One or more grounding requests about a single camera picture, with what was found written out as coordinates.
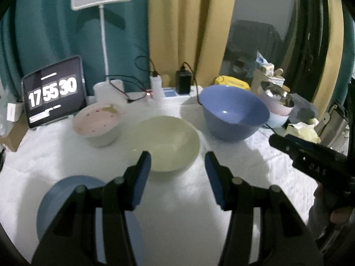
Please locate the black power adapter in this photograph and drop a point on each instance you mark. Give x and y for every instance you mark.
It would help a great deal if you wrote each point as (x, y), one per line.
(183, 82)

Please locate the teal curtain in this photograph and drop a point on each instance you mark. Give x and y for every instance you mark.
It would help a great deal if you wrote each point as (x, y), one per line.
(38, 33)
(347, 62)

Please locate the grey cloth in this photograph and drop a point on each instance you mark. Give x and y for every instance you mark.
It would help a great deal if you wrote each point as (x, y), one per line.
(303, 110)

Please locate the white charger plug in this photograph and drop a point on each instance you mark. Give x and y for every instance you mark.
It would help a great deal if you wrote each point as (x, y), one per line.
(156, 87)

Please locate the tablet showing clock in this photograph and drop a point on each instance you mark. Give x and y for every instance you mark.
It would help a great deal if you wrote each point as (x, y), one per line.
(54, 92)

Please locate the person right hand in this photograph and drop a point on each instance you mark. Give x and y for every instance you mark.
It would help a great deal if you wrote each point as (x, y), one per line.
(341, 216)

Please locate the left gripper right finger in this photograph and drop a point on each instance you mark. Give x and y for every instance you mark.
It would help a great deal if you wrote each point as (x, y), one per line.
(220, 178)

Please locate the blue plate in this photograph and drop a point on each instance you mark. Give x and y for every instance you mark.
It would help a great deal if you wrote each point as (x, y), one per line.
(69, 227)

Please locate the pink strawberry bowl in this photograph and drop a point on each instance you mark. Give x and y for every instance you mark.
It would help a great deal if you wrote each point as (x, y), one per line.
(99, 123)

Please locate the yellow curtain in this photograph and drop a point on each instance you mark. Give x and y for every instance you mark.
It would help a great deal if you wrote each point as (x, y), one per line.
(191, 31)
(333, 57)

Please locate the pale yellow tissue pack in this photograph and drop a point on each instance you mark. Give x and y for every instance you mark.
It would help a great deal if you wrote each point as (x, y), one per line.
(305, 131)

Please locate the yellow wipes packet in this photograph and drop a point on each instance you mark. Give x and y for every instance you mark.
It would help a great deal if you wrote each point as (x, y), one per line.
(231, 81)

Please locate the small white box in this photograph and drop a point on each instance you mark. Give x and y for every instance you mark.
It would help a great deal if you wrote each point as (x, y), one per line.
(14, 111)

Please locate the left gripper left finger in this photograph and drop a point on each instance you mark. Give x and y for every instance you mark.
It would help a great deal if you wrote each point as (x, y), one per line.
(139, 179)

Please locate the teal curtain left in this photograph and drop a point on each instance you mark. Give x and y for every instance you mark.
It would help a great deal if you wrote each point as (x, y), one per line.
(38, 33)

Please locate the yellow curtain left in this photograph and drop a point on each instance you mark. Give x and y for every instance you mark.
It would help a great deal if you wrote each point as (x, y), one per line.
(191, 31)

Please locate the cardboard box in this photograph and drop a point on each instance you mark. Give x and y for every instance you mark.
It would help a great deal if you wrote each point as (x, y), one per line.
(14, 138)

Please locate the teal curtain right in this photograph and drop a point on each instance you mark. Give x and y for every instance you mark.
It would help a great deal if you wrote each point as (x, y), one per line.
(347, 62)

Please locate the large blue bowl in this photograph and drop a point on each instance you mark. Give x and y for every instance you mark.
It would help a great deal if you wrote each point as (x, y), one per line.
(231, 113)

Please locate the yellow curtain right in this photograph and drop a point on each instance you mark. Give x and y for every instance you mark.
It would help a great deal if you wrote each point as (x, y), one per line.
(333, 57)

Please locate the pale yellow bowl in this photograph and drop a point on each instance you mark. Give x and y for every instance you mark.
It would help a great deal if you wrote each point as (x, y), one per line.
(173, 143)

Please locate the white desk lamp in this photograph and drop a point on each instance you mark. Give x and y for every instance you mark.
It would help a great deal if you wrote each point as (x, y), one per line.
(111, 91)

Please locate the white power strip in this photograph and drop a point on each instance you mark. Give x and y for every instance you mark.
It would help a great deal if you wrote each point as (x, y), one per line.
(171, 97)

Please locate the white tablecloth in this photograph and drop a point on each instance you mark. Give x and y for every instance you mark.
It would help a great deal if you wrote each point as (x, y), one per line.
(180, 221)

